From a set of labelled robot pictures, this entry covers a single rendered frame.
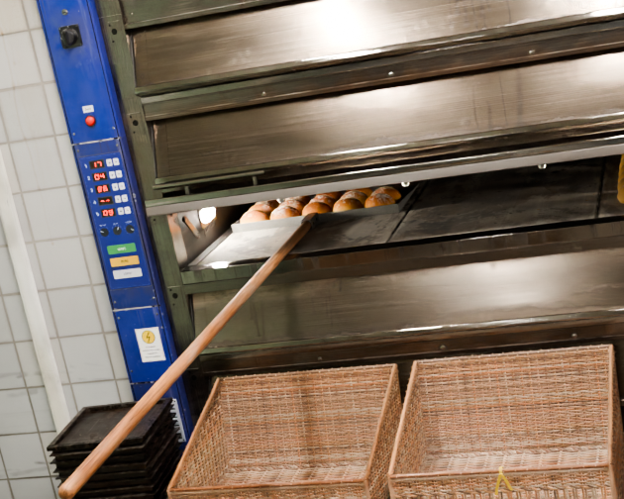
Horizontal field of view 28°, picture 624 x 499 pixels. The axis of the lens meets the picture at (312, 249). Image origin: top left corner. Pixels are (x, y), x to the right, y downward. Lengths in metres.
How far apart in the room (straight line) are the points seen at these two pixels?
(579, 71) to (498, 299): 0.65
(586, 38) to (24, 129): 1.61
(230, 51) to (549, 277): 1.06
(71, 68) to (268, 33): 0.58
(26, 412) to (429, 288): 1.36
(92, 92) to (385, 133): 0.84
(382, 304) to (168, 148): 0.75
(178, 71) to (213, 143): 0.22
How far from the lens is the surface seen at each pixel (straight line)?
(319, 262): 3.50
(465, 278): 3.45
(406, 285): 3.48
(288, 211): 3.92
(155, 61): 3.51
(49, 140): 3.69
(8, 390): 4.02
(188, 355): 2.82
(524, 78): 3.30
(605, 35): 3.26
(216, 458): 3.63
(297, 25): 3.38
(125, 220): 3.62
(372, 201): 3.84
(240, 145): 3.47
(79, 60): 3.56
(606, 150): 3.15
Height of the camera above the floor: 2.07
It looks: 14 degrees down
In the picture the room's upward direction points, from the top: 11 degrees counter-clockwise
